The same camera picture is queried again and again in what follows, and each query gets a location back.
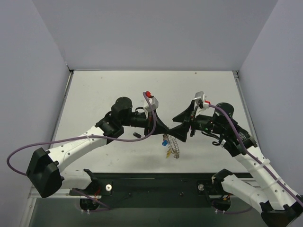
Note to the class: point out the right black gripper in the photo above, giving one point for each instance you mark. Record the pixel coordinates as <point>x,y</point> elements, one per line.
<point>192,121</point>

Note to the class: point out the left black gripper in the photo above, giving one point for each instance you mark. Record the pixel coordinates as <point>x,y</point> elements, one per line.
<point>149,122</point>

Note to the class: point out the blue key tag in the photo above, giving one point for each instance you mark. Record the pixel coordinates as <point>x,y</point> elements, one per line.
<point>164,143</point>

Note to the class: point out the metal ring disc with keyrings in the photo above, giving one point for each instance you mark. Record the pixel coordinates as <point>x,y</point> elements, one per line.
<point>172,146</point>

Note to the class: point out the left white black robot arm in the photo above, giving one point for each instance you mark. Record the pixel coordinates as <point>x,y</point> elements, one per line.
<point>47,168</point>

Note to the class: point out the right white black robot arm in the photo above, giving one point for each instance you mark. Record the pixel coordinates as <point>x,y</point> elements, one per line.
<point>278,204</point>

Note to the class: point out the black key fob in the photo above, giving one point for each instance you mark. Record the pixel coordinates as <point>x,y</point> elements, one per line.
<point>137,135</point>

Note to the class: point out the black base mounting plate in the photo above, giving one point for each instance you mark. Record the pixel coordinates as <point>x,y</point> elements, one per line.
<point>157,190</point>

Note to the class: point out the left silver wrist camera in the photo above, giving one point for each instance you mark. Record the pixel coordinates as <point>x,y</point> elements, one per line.
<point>151,104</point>

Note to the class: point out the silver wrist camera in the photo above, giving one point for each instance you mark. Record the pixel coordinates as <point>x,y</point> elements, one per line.
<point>200,98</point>
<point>151,104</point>

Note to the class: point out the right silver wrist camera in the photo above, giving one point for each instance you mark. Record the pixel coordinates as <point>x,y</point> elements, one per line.
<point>200,98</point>

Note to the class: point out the aluminium frame rail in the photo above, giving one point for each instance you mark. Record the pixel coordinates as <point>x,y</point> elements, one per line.
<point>62,192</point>

